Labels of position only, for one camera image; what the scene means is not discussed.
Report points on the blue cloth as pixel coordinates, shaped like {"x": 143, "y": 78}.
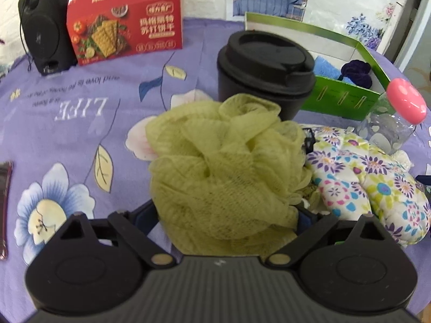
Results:
{"x": 323, "y": 68}

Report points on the dark maroon packet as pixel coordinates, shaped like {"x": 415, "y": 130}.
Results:
{"x": 6, "y": 169}

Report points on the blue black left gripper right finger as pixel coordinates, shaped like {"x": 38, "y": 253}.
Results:
{"x": 312, "y": 229}

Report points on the pink lid plastic jar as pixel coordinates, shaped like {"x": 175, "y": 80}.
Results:
{"x": 394, "y": 117}

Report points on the purple floral tablecloth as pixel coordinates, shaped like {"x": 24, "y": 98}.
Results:
{"x": 81, "y": 119}

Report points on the black lidded coffee cup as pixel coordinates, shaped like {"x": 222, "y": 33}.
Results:
{"x": 267, "y": 66}

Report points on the green white cardboard box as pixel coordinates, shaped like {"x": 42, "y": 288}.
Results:
{"x": 329, "y": 96}

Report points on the floral oven mitt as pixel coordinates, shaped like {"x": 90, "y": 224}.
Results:
{"x": 355, "y": 177}

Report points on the dark purple scrunchie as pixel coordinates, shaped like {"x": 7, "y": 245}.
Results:
{"x": 358, "y": 72}

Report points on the black speaker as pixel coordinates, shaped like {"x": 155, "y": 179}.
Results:
{"x": 44, "y": 25}

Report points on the red cracker box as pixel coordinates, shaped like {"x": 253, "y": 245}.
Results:
{"x": 105, "y": 29}

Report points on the floral white bedding package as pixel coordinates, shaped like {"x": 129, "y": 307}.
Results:
{"x": 372, "y": 22}

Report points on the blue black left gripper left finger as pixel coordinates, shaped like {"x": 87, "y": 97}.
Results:
{"x": 130, "y": 230}

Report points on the green mesh bath sponge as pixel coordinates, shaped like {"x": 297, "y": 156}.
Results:
{"x": 228, "y": 176}

